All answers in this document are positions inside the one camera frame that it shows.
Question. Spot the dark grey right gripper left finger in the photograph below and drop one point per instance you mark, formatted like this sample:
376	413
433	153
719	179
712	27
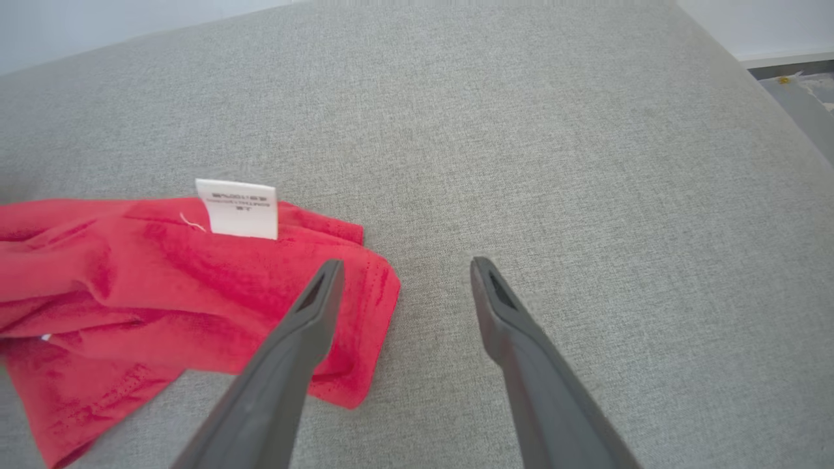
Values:
273	397

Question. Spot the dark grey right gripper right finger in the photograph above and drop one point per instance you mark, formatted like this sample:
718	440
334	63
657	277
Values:
547	397

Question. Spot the red basketball jersey number 23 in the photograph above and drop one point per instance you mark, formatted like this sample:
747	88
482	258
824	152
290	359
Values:
163	280

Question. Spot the grey fabric sofa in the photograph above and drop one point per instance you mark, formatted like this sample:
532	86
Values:
554	163

